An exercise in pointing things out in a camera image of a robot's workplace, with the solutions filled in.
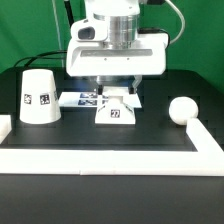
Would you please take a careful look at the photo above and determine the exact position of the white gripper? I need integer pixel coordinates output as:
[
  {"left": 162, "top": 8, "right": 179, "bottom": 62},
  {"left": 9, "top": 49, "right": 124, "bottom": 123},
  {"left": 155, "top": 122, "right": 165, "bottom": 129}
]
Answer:
[{"left": 66, "top": 31, "right": 167, "bottom": 94}]

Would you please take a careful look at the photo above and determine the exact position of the white lamp base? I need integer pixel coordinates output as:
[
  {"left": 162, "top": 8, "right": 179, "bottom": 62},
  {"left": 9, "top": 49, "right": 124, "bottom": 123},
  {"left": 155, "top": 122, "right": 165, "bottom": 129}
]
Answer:
[{"left": 95, "top": 86, "right": 136, "bottom": 125}]

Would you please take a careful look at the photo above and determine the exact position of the white lamp bulb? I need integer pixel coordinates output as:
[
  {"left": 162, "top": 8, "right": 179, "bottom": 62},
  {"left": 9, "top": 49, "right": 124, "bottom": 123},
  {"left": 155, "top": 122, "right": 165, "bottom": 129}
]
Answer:
[{"left": 169, "top": 96, "right": 199, "bottom": 125}]

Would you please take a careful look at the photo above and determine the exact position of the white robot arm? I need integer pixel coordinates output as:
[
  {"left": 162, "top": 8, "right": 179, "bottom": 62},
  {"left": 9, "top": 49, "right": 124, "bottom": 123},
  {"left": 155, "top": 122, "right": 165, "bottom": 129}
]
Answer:
[{"left": 66, "top": 0, "right": 169, "bottom": 93}]

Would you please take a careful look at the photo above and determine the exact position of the white lamp shade cone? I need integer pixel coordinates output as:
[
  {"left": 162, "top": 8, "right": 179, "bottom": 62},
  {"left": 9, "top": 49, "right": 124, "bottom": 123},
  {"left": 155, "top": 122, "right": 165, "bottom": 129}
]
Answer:
[{"left": 20, "top": 69, "right": 61, "bottom": 124}]

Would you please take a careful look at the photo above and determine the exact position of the white marker tag sheet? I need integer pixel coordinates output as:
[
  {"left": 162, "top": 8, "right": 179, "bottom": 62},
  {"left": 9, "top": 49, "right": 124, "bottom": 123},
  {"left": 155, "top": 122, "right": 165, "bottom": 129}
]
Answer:
[{"left": 59, "top": 92, "right": 141, "bottom": 108}]

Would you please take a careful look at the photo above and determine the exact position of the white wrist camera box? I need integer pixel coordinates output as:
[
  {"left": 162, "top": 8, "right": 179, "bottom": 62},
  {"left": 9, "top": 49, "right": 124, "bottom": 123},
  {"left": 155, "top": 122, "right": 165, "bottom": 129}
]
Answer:
[{"left": 71, "top": 19, "right": 108, "bottom": 42}]

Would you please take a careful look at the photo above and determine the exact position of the black cable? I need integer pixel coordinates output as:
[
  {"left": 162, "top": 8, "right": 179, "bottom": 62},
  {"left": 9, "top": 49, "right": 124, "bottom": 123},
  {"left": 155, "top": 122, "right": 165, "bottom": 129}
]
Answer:
[{"left": 13, "top": 49, "right": 69, "bottom": 69}]

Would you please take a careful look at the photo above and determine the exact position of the grey hose cable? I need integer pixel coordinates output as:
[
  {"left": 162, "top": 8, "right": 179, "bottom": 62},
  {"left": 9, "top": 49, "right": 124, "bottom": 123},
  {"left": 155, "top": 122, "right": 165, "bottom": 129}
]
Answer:
[{"left": 164, "top": 0, "right": 186, "bottom": 46}]

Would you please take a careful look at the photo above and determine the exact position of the grey thin cable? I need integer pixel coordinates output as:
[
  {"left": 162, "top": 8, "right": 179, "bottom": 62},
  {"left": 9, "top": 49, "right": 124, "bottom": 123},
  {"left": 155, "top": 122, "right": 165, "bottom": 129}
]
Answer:
[{"left": 51, "top": 0, "right": 65, "bottom": 69}]

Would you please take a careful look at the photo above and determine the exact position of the white foam border frame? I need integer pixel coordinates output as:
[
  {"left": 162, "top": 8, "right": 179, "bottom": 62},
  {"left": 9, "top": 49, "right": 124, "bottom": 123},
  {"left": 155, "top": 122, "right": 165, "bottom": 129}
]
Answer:
[{"left": 0, "top": 118, "right": 224, "bottom": 176}]

